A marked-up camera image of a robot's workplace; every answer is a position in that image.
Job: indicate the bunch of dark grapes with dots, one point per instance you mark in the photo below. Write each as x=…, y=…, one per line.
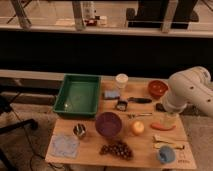
x=119, y=149

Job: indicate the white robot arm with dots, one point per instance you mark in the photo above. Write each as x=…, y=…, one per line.
x=190, y=85

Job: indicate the purple bowl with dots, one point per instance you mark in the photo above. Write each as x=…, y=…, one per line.
x=108, y=124

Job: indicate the red bowl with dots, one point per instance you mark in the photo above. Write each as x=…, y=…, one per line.
x=157, y=88

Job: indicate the blue sponge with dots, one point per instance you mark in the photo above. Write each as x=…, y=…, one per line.
x=111, y=94

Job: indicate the white plastic cup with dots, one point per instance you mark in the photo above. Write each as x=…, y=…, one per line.
x=121, y=80

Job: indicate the green plastic tray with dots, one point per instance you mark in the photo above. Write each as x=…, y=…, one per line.
x=78, y=96

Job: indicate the silver fork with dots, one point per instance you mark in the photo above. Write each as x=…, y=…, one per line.
x=138, y=115

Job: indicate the yellow apple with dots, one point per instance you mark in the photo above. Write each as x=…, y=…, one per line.
x=137, y=128

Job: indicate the small metal cup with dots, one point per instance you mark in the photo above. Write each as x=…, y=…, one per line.
x=79, y=130

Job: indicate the wooden board table top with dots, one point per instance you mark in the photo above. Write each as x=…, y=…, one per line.
x=144, y=153

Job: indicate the black rectangular block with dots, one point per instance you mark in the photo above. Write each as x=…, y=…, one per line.
x=159, y=107

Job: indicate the orange carrot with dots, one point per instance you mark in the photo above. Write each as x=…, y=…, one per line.
x=158, y=126

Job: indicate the blue folded cloth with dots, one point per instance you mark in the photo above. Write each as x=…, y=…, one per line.
x=64, y=146

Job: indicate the black office chair base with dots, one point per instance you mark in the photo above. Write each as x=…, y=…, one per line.
x=5, y=107

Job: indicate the black handled knife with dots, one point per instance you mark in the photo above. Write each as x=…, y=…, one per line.
x=139, y=100

